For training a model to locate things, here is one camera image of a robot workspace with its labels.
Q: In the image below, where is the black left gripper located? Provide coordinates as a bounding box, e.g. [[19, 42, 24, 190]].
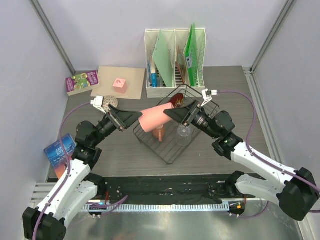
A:
[[91, 104, 142, 147]]

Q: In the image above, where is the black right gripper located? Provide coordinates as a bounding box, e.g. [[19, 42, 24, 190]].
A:
[[164, 99, 220, 139]]

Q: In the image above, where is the brown patterned ceramic bowl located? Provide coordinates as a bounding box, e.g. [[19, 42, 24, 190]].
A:
[[102, 95, 119, 112]]

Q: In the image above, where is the pink plastic tumbler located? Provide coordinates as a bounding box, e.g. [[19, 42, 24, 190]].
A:
[[139, 102, 174, 133]]

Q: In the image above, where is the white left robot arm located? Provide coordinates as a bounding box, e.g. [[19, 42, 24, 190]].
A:
[[22, 106, 143, 240]]

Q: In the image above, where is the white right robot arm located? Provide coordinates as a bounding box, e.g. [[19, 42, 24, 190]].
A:
[[164, 100, 320, 221]]

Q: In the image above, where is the red floral lacquer plate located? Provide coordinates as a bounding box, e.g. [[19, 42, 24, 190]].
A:
[[169, 93, 185, 108]]

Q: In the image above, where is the pink ceramic mug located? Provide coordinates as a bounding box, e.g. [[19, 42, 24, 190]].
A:
[[152, 125, 165, 142]]

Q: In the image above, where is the pink cube block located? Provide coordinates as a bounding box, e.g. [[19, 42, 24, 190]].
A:
[[113, 78, 127, 94]]

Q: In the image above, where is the illustrated book in organizer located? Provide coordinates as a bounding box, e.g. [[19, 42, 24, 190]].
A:
[[176, 46, 187, 84]]

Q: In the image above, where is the brown cardboard sheet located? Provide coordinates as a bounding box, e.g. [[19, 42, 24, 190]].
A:
[[91, 66, 146, 100]]

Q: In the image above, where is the blue booklet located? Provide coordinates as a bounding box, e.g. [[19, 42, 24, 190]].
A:
[[147, 56, 161, 88]]

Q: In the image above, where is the white file organizer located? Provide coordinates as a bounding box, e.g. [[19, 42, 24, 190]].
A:
[[144, 28, 207, 98]]

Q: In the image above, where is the purple paperback book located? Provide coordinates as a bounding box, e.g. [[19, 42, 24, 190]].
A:
[[65, 70, 100, 96]]

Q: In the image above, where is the light green folder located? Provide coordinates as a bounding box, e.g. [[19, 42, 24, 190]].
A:
[[152, 29, 175, 88]]

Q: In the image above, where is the bright green mesh folder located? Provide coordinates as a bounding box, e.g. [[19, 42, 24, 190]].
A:
[[184, 23, 198, 87]]

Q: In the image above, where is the blue Jane Eyre book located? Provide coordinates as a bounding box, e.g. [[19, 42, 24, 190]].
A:
[[43, 133, 76, 179]]

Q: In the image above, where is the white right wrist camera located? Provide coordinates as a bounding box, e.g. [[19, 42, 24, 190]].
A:
[[201, 89, 218, 107]]

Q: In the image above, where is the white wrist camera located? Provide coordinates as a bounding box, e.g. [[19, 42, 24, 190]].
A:
[[90, 95, 110, 114], [201, 89, 218, 107]]

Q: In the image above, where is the black wire dish rack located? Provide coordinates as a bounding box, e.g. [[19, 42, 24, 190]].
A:
[[132, 84, 221, 166]]

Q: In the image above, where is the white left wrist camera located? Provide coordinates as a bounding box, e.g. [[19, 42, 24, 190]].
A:
[[90, 95, 110, 114]]

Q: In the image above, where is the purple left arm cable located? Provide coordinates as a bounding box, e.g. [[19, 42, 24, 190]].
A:
[[33, 101, 128, 240]]

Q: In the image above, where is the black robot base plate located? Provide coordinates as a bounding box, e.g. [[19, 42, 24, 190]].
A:
[[77, 171, 257, 203]]

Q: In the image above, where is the white slotted cable duct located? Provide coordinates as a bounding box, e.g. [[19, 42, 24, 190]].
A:
[[82, 202, 230, 212]]

